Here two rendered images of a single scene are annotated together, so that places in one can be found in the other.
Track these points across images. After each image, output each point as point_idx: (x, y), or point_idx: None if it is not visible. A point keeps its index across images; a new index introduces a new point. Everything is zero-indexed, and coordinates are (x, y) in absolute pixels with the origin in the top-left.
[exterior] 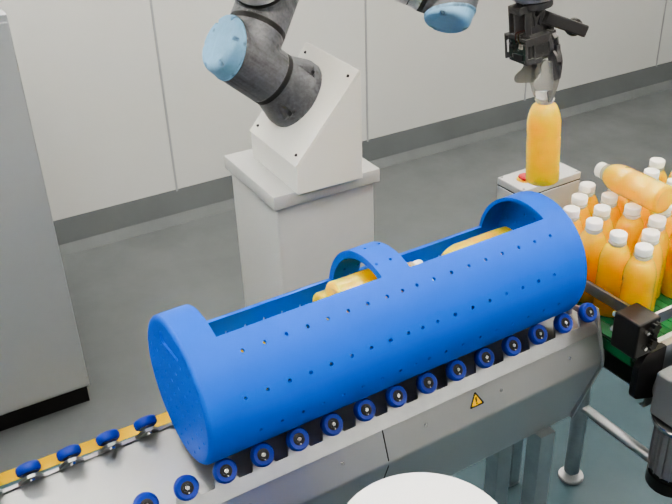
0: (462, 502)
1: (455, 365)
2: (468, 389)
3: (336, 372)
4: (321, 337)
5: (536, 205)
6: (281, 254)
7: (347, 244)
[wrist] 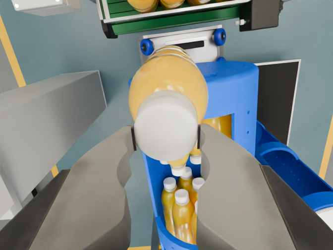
0: (328, 218)
1: None
2: None
3: None
4: None
5: (214, 110)
6: (42, 178)
7: (28, 127)
